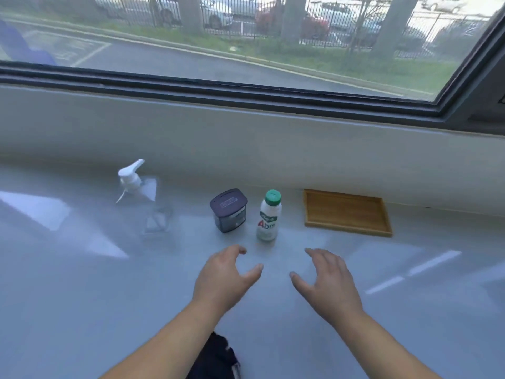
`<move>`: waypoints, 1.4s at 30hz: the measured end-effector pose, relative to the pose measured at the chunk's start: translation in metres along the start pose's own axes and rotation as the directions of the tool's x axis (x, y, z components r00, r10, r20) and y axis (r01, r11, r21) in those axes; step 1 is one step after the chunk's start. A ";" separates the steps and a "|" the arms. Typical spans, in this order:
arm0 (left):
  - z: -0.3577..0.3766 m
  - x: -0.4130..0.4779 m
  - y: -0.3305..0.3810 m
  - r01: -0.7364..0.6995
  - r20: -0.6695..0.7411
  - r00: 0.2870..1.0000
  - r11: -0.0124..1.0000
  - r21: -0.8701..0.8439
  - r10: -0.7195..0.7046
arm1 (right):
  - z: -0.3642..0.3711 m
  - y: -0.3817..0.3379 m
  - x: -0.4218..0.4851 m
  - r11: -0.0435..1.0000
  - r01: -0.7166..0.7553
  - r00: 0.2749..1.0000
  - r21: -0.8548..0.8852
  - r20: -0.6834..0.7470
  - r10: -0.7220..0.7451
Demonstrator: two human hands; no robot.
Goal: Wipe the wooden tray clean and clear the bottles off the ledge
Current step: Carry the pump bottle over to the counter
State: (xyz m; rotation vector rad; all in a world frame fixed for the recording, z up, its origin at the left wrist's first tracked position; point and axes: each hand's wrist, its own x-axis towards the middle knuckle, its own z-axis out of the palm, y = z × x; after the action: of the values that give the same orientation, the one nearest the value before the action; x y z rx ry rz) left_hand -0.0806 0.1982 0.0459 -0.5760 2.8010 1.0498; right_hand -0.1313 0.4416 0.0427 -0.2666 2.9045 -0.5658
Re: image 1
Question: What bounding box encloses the white bottle green cap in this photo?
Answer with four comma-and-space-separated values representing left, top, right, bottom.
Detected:
256, 189, 283, 243

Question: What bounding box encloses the person's right forearm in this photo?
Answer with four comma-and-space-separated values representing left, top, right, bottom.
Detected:
323, 307, 442, 379

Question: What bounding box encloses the wooden tray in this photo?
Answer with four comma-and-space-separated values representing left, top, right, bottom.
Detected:
302, 188, 393, 238

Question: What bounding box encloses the person's left hand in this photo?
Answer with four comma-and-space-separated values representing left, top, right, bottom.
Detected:
191, 244, 264, 314

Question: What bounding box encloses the person's left forearm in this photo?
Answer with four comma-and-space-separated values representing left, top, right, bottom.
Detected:
100, 300, 234, 379

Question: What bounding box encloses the dark blue cloth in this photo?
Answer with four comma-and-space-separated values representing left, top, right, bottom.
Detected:
185, 331, 242, 379

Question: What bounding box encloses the clear pump dispenser bottle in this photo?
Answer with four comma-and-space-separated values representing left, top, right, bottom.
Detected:
115, 159, 174, 235

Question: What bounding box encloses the dark purple lidded container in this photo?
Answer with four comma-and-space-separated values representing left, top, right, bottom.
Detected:
209, 188, 248, 234

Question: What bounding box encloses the dark window frame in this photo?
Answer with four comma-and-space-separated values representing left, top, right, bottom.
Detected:
0, 0, 505, 137

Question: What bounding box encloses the blue pole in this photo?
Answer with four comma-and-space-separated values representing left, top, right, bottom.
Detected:
0, 17, 56, 66

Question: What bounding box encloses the person's right hand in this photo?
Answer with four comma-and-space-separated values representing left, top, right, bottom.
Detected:
290, 248, 366, 324

